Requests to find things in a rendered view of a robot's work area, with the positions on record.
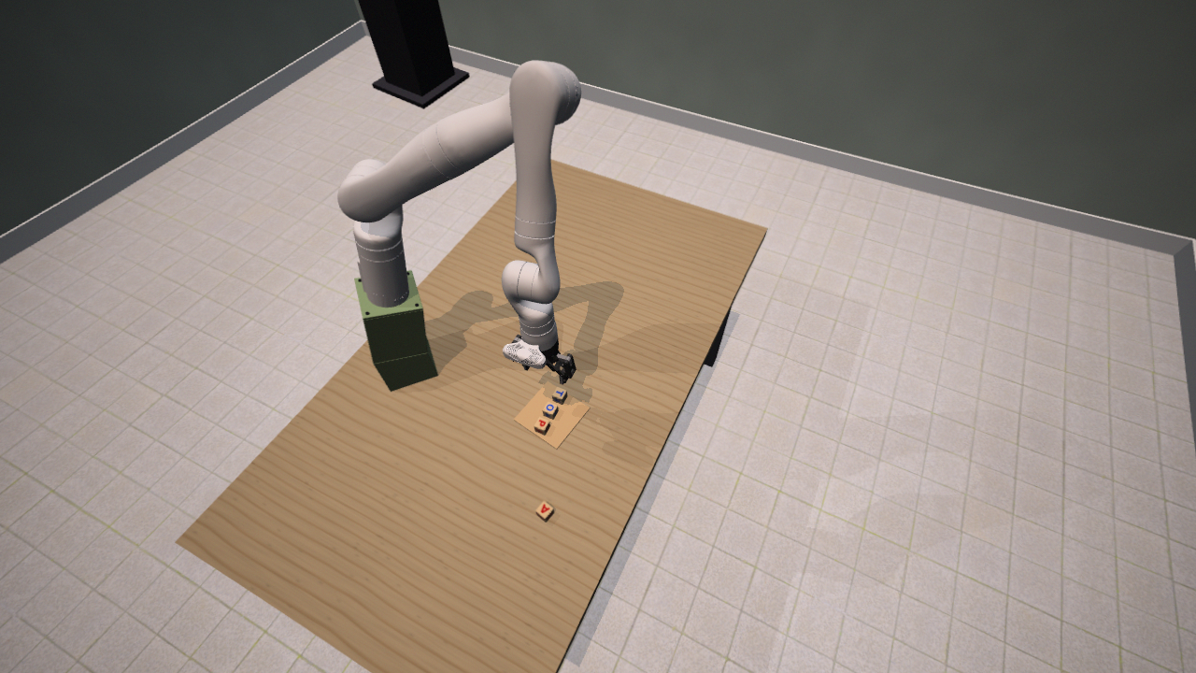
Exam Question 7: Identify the peach flat mat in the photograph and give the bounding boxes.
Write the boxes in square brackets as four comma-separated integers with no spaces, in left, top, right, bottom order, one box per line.
[514,381,590,449]

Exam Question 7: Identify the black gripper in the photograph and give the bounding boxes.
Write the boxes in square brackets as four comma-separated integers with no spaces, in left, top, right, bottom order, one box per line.
[512,335,576,385]

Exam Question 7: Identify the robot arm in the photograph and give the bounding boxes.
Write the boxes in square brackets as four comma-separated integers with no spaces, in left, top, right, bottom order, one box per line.
[337,61,581,369]

